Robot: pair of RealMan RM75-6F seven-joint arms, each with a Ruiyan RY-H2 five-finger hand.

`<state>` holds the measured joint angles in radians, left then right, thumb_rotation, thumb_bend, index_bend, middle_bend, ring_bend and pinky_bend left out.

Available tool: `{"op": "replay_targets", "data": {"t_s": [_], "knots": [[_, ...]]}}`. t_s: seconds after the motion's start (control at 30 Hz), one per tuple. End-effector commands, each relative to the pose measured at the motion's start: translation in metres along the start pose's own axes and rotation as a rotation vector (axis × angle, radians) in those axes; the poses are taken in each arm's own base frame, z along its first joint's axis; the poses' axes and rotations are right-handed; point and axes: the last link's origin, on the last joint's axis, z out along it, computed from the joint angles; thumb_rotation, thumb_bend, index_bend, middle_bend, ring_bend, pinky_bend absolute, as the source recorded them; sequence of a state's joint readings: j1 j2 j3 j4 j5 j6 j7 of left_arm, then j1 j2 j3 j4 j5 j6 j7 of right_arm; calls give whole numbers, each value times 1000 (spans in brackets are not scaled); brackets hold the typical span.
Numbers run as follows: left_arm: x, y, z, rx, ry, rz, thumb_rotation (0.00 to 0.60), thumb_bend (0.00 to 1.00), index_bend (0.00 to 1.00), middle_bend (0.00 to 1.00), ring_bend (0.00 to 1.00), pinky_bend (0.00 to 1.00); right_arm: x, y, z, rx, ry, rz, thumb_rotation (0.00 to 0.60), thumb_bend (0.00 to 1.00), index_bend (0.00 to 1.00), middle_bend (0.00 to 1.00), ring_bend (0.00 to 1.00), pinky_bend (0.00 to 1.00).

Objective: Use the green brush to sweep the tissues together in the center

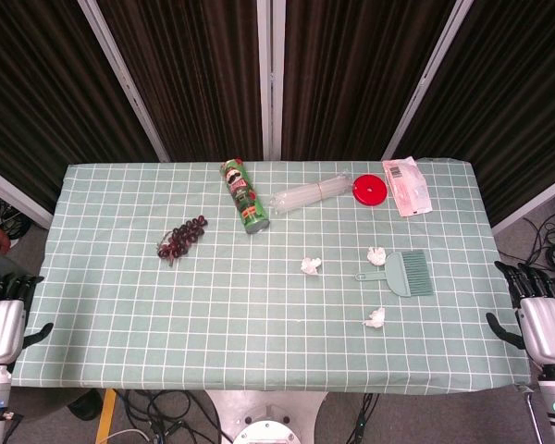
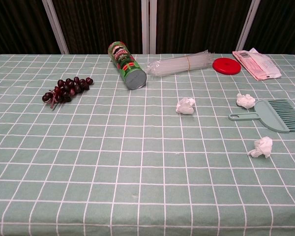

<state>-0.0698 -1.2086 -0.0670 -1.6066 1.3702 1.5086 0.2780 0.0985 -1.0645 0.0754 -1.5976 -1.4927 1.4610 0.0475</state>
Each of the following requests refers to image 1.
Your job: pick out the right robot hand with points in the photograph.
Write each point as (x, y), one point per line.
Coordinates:
(548, 328)

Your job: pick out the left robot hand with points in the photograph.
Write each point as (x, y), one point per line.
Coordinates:
(0, 326)

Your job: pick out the teal hand broom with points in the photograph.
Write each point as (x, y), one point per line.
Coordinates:
(411, 275)

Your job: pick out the white paper ball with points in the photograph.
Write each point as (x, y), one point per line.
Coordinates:
(374, 319)
(311, 265)
(377, 255)

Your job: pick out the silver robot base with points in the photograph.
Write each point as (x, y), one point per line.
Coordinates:
(266, 416)

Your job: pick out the yellow floor bar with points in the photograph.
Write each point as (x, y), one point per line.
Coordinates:
(105, 416)

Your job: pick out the pink plastic packet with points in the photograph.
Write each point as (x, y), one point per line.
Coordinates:
(409, 185)

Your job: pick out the dark red grape bunch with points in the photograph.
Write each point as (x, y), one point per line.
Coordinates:
(182, 238)

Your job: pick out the green checked tablecloth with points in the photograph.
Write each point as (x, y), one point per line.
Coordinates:
(213, 324)

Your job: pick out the red round lid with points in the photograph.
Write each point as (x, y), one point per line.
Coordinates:
(370, 189)

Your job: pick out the dark brown pleated curtain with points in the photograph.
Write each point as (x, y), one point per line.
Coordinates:
(513, 102)
(351, 78)
(51, 92)
(189, 78)

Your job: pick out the green Pringles can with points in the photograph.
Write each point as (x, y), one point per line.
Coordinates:
(245, 196)

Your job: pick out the clear plastic straw pack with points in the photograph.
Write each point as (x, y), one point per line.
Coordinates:
(305, 194)

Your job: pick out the white partition frame post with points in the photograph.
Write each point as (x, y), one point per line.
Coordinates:
(270, 78)
(536, 203)
(14, 196)
(122, 78)
(425, 78)

